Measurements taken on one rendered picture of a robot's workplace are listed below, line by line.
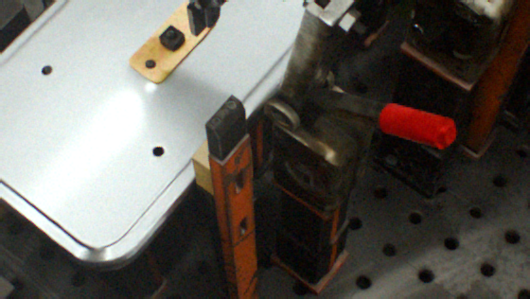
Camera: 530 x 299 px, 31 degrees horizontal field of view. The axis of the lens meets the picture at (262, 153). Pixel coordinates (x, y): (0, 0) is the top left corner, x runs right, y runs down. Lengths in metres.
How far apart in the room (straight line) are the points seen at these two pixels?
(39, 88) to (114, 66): 0.07
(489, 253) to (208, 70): 0.43
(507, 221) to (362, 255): 0.17
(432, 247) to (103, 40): 0.46
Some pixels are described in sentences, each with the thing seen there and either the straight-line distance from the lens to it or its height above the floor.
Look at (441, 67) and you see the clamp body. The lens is 0.90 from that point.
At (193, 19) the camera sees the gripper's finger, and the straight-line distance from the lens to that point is 0.74.
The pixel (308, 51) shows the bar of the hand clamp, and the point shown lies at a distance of 0.64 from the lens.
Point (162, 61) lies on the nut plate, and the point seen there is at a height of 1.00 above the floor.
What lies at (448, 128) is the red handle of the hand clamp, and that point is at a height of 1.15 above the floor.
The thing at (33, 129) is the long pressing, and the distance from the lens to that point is 0.83.
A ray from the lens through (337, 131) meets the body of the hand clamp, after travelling 0.75.
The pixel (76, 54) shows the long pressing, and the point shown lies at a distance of 0.86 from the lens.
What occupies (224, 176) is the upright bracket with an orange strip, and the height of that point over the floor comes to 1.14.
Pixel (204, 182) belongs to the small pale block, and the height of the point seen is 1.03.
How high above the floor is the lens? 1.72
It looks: 65 degrees down
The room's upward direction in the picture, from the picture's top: 2 degrees counter-clockwise
